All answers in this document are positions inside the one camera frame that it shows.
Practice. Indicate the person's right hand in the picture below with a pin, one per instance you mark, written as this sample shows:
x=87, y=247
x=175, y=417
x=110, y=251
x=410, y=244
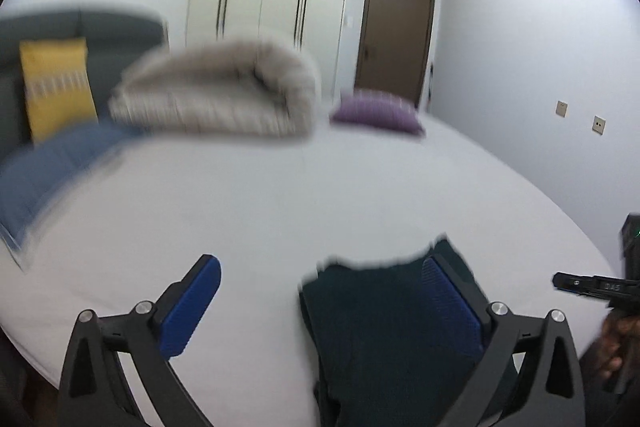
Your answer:
x=615, y=342

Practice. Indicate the bed with white sheet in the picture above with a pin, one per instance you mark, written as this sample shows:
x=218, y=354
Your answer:
x=300, y=207

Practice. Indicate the dark green garment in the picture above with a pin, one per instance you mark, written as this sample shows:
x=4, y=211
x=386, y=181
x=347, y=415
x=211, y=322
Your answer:
x=380, y=337

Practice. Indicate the yellow cushion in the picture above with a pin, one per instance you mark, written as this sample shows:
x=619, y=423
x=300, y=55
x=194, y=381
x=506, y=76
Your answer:
x=55, y=87

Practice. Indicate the beige folded duvet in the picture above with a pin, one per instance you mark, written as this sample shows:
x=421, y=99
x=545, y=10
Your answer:
x=210, y=92

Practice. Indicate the blue pillow with beige border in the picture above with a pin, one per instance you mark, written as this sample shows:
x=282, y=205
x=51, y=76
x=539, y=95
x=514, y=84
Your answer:
x=60, y=167

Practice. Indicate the beige wall socket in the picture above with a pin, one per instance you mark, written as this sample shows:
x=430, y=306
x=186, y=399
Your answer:
x=561, y=109
x=598, y=124

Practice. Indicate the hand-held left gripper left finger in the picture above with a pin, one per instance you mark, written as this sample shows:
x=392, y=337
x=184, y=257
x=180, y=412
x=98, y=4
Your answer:
x=190, y=307

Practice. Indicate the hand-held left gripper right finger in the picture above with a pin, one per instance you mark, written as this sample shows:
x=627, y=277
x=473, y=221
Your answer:
x=450, y=302

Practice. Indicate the brown wooden door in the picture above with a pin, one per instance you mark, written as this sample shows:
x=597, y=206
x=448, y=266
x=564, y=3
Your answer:
x=395, y=32

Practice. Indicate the grey upholstered headboard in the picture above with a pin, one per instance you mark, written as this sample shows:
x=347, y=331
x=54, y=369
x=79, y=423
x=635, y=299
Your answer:
x=115, y=37

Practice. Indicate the purple pillow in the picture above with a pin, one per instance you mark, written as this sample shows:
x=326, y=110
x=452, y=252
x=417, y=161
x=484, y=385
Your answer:
x=380, y=112

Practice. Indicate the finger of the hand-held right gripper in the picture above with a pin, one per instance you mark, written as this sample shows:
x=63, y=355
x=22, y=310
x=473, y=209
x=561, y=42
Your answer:
x=585, y=283

